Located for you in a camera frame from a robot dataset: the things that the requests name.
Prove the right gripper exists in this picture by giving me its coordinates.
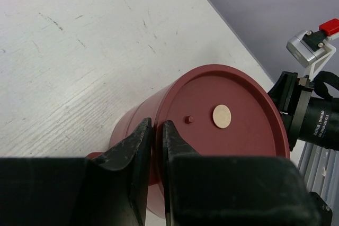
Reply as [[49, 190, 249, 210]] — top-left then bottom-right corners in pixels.
[[267, 71, 313, 151]]

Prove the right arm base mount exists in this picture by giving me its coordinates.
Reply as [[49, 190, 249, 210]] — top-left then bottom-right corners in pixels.
[[309, 192, 333, 226]]

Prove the aluminium frame rail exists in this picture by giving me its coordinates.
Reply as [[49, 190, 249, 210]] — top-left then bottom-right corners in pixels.
[[298, 143, 338, 203]]

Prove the dark red lid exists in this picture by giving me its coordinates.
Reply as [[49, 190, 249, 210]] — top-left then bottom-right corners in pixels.
[[149, 64, 290, 185]]

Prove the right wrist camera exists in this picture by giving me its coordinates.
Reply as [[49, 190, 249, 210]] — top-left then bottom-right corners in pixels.
[[286, 19, 338, 80]]

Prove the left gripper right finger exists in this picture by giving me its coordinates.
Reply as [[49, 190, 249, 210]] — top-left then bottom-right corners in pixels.
[[163, 121, 322, 225]]

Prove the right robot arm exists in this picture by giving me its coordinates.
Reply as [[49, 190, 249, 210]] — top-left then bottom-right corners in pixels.
[[268, 71, 338, 151]]

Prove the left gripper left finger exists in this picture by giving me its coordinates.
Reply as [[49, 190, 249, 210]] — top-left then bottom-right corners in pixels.
[[1, 118, 152, 225]]

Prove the pink bowl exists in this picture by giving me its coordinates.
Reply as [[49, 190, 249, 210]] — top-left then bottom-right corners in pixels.
[[84, 88, 170, 220]]

